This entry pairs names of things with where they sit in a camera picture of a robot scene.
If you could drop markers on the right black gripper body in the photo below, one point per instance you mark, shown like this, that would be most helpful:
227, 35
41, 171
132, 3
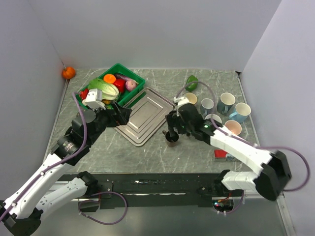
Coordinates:
183, 128

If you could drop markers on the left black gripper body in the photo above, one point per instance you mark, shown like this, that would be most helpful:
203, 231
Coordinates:
105, 119

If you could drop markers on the cream mug black handle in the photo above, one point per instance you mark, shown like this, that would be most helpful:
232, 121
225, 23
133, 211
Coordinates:
191, 97

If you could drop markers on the light blue white-bottom mug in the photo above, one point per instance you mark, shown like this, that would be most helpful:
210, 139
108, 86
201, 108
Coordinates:
214, 117

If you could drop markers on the grey blue faceted mug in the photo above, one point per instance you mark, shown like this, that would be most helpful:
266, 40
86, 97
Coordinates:
206, 106

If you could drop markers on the maroon mug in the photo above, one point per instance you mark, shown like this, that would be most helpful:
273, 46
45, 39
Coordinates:
171, 141

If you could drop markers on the white mug blue text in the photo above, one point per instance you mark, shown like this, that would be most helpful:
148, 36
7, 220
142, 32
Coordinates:
225, 103

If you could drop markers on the pink mug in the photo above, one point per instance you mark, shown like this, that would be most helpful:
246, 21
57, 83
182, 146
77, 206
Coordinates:
234, 126

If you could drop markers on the light blue faceted mug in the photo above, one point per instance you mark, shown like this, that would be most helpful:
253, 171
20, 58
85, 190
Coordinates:
240, 113

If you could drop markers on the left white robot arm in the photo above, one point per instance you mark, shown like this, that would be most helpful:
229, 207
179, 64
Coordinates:
23, 211

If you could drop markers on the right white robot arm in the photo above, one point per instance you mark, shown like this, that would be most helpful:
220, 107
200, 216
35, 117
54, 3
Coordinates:
269, 171

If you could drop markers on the steel tray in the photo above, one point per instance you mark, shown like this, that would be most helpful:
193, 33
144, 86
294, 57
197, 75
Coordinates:
148, 111

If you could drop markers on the toy cabbage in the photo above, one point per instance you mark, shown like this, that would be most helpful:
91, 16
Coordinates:
109, 91

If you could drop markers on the toy pink onion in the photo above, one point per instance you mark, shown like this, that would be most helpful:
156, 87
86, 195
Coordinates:
130, 85

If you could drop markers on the toy red pepper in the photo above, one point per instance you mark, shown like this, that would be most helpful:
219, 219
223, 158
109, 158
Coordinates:
120, 85

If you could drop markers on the toy purple eggplant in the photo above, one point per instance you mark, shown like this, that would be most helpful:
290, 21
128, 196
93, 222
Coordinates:
124, 77

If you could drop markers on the toy orange carrot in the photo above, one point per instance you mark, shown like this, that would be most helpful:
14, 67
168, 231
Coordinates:
109, 78

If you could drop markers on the toy red chili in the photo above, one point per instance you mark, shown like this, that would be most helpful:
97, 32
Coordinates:
83, 94

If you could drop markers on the green bell pepper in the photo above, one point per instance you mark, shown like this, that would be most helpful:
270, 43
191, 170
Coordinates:
191, 83

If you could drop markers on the red box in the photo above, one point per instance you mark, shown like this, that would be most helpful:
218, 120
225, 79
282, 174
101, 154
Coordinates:
223, 156

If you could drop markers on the green plastic basket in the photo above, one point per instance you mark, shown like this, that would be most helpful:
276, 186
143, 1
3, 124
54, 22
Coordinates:
123, 97

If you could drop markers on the small orange pumpkin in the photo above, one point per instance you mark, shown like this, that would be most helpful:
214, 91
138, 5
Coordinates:
68, 72

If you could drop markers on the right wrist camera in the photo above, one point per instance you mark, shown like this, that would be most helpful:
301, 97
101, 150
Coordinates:
180, 101

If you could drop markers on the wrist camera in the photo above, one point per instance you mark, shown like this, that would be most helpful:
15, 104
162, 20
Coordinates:
94, 100
180, 101

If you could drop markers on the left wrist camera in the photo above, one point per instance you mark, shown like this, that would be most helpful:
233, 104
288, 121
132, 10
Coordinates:
94, 100

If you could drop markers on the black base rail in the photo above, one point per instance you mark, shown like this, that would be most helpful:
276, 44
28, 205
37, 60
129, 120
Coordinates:
159, 189

